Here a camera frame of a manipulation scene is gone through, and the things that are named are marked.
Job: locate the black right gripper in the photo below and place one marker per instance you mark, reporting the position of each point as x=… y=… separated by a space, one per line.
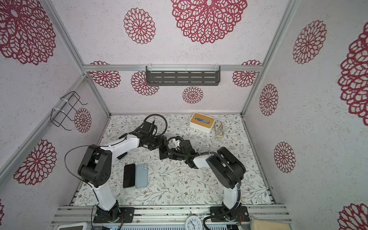
x=172 y=155

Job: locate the beige cushion pad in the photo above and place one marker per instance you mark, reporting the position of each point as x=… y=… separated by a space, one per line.
x=268 y=225

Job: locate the small black phone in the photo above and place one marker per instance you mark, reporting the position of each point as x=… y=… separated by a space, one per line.
x=122 y=156

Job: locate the black wire wall rack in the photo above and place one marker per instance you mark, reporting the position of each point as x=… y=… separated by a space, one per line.
x=71 y=99

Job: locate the black bare phone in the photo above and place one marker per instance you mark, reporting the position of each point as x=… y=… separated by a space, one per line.
x=129 y=176

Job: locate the white tissue box wooden lid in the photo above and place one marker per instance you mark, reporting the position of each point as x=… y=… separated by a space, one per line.
x=202 y=122

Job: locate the light blue phone case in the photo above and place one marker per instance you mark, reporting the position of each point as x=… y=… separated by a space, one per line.
x=142 y=176

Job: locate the grey wall shelf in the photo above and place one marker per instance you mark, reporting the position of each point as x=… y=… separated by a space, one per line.
x=183 y=76

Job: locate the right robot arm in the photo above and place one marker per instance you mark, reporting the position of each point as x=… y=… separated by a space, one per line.
x=228 y=170

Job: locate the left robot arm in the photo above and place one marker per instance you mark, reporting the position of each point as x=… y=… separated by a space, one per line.
x=96 y=165

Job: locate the white analog clock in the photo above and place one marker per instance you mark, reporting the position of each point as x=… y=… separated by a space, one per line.
x=193 y=223

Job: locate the metal base rail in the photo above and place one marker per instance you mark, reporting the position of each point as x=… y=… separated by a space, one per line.
x=175 y=215

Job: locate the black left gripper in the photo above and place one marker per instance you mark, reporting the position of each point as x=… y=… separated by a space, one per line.
x=161 y=141

